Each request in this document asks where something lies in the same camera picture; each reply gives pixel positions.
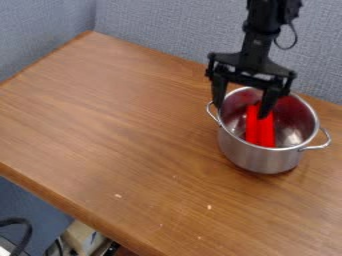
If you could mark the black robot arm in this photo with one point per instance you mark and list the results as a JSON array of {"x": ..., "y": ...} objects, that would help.
[{"x": 270, "y": 17}]

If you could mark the stainless steel pot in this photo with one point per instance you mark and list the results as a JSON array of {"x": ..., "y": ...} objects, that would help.
[{"x": 297, "y": 127}]

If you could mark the red plastic block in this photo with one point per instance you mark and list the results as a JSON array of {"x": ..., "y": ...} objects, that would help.
[{"x": 260, "y": 129}]

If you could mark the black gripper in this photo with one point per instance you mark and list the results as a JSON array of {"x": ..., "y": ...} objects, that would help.
[{"x": 250, "y": 68}]

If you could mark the beige box under table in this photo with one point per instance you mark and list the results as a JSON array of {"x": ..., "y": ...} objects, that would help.
[{"x": 85, "y": 239}]

